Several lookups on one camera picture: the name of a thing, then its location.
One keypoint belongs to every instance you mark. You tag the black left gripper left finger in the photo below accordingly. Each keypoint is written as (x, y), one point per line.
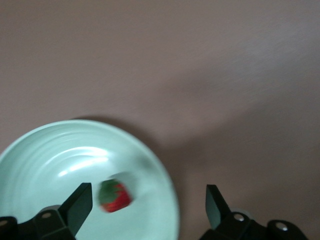
(75, 212)

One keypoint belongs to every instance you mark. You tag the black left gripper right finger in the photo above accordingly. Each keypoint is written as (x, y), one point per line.
(217, 210)

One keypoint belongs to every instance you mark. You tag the red toy strawberry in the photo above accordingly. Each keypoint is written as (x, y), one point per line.
(115, 197)

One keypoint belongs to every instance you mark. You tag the pale green round plate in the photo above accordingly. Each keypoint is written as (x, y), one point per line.
(62, 155)

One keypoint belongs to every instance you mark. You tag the brown table mat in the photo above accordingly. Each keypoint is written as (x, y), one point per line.
(175, 62)

